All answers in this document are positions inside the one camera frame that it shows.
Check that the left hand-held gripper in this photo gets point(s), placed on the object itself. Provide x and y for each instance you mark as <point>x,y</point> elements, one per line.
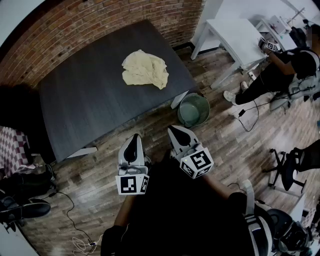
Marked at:
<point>130,183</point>

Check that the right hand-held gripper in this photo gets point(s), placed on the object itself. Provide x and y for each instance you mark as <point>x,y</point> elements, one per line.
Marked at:
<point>197,162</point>

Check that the green round bucket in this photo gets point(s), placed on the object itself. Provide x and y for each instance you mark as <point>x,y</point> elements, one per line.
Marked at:
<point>192,112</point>

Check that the cream clothes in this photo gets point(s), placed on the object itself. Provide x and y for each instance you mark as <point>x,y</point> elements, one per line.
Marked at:
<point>142,70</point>

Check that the person's right forearm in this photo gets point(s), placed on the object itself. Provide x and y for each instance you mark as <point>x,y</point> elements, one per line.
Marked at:
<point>220,186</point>

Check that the person's left forearm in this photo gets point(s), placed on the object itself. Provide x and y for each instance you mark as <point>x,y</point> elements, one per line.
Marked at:
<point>122,207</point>

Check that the white table leg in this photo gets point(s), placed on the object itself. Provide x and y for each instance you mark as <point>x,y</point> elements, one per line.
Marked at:
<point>85,151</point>
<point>178,98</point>

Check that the person's black shirt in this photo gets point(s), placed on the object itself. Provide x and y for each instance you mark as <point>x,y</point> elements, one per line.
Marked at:
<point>175,225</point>

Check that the white power strip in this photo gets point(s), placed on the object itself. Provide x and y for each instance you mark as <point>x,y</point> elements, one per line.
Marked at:
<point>251,75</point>

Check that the white chair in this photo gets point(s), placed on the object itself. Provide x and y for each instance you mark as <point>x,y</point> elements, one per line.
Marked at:
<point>278,103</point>

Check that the black bag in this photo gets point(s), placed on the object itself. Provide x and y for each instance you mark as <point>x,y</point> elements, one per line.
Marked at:
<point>30,185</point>

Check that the black office chair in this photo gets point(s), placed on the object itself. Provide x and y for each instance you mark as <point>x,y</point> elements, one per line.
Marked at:
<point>290,170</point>

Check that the white table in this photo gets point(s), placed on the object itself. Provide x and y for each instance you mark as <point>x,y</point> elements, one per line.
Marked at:
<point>237,40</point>

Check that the black high-back chair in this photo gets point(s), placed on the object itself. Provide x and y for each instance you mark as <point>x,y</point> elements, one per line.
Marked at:
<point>22,112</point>

